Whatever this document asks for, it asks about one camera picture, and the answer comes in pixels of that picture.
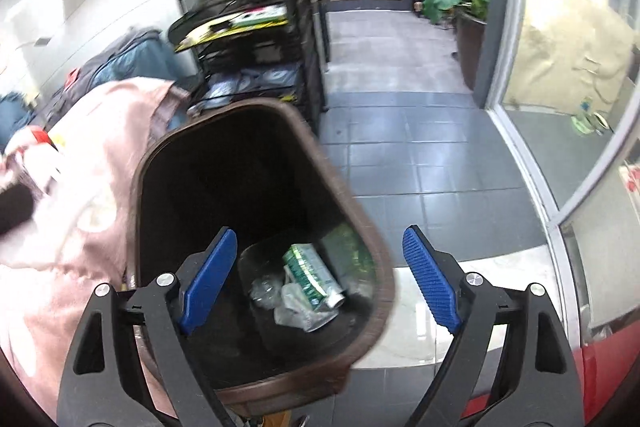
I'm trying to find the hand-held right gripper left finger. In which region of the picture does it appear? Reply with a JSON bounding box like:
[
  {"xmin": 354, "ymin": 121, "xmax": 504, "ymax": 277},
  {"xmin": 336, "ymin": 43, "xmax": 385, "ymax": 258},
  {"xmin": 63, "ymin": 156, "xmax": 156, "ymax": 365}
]
[{"xmin": 56, "ymin": 228, "xmax": 238, "ymax": 427}]

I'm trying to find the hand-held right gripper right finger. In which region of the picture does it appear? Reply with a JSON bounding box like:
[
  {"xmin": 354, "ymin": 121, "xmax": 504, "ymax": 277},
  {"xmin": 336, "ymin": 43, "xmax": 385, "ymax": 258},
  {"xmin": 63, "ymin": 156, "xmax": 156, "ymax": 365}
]
[{"xmin": 402, "ymin": 224, "xmax": 586, "ymax": 427}]

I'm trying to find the pink polka dot blanket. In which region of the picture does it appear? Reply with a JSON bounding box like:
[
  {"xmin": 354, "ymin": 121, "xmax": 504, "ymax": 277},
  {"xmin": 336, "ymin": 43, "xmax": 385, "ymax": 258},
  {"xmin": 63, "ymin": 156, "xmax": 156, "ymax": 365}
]
[{"xmin": 0, "ymin": 77, "xmax": 191, "ymax": 418}]

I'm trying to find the green plastic packet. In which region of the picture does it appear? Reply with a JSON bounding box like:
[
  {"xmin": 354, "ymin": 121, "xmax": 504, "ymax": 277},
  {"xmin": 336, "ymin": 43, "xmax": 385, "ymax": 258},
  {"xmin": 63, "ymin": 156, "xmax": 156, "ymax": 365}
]
[{"xmin": 320, "ymin": 224, "xmax": 376, "ymax": 298}]

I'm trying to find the clear crumpled plastic wrap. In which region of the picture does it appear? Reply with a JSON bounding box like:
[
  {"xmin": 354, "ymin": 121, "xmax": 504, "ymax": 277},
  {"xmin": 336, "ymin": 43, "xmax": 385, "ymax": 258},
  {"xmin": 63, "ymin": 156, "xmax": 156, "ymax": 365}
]
[{"xmin": 249, "ymin": 274, "xmax": 341, "ymax": 333}]

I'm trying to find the green and white tube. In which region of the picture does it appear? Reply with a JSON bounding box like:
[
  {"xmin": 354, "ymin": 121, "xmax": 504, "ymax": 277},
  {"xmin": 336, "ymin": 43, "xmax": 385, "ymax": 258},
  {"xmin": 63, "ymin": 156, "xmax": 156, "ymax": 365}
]
[{"xmin": 282, "ymin": 243, "xmax": 347, "ymax": 310}]

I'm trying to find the massage bed with grey cover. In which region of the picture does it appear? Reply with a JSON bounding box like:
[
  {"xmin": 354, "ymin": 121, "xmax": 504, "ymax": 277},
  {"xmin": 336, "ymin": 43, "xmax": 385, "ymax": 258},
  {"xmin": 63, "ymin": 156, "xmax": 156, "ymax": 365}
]
[{"xmin": 45, "ymin": 29, "xmax": 173, "ymax": 118}]

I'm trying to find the green tape roll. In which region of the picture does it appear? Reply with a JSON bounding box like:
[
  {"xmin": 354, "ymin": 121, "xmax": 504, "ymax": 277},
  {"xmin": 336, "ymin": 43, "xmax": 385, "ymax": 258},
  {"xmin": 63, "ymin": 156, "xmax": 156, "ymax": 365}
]
[{"xmin": 572, "ymin": 114, "xmax": 597, "ymax": 136}]

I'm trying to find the dark brown planter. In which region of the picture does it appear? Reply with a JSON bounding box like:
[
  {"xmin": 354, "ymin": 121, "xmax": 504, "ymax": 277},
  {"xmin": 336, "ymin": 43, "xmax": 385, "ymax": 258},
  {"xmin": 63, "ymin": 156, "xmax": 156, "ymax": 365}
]
[{"xmin": 455, "ymin": 12, "xmax": 488, "ymax": 90}]

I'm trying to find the beige cloth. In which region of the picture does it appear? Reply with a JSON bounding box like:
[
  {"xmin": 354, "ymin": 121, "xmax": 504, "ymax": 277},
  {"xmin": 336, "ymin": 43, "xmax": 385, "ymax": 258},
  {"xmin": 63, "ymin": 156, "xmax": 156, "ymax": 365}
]
[{"xmin": 504, "ymin": 0, "xmax": 640, "ymax": 118}]

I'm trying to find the black metal cart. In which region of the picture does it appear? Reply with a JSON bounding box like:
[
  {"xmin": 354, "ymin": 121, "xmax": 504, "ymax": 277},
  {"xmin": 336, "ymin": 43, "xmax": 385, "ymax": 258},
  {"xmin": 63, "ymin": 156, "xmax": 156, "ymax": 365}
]
[{"xmin": 167, "ymin": 0, "xmax": 331, "ymax": 132}]

